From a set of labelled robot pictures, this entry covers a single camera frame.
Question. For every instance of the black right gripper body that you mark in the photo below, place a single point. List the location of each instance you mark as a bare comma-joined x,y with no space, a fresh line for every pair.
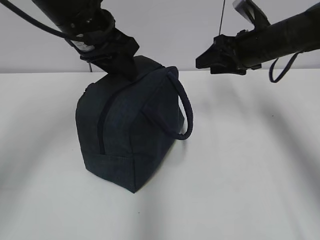
228,59

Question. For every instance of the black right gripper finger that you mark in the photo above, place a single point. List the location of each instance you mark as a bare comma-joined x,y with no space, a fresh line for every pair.
211,58

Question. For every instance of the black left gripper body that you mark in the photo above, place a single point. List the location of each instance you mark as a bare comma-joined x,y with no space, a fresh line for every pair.
103,38

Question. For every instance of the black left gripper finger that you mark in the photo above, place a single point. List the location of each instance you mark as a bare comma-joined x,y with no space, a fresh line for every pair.
121,64

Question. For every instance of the dark blue lunch bag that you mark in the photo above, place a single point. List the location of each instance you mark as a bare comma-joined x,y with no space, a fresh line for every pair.
126,128

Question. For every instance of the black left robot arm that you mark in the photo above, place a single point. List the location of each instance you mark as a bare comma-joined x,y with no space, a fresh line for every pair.
68,15

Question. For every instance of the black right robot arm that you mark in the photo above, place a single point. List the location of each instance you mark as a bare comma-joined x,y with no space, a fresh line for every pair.
266,42

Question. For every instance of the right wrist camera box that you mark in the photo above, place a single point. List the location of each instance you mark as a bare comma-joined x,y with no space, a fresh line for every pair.
252,13

